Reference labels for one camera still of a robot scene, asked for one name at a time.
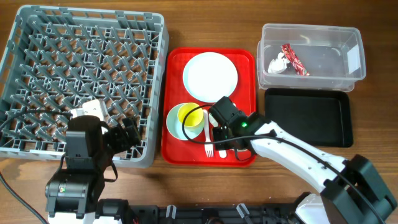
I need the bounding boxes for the white plastic fork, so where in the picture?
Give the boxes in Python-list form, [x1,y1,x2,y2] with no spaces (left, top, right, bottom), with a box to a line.
[203,110,214,158]

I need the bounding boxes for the yellow plastic cup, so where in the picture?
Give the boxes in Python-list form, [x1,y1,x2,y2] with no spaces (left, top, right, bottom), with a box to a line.
[177,103,204,130]

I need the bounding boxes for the large light blue plate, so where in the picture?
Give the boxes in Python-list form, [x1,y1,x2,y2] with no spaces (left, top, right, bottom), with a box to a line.
[182,52,238,103]

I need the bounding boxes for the light green bowl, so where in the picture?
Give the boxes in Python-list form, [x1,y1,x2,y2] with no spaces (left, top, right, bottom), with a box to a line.
[166,103,205,141]

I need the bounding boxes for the white napkin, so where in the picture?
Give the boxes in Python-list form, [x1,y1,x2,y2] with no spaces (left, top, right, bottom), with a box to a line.
[267,52,290,74]

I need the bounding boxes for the red snack wrapper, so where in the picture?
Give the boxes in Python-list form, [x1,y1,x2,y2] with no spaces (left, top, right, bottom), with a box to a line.
[281,44,310,76]

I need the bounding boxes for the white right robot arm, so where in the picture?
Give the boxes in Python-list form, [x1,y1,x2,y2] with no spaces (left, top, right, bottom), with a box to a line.
[210,111,397,223]

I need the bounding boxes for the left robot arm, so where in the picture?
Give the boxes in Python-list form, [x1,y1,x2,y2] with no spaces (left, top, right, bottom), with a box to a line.
[45,100,141,223]

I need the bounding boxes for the black food waste tray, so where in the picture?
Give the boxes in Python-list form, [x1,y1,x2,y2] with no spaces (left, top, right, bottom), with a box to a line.
[264,88,354,147]

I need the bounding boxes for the grey dishwasher rack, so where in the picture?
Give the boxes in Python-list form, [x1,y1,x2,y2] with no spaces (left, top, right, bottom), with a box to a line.
[1,5,169,168]

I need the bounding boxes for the clear plastic waste bin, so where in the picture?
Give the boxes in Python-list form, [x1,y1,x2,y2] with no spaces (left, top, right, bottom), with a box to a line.
[257,23,366,91]

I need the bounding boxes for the white plastic spoon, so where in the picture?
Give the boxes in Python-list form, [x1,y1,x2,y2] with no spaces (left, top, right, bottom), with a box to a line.
[208,112,228,159]

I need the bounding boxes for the red plastic tray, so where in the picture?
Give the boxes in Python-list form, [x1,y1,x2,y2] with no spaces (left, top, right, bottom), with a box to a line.
[161,47,257,167]

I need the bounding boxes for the white label on bin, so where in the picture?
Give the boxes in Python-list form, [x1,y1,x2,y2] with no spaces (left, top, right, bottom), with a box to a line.
[347,45,361,74]

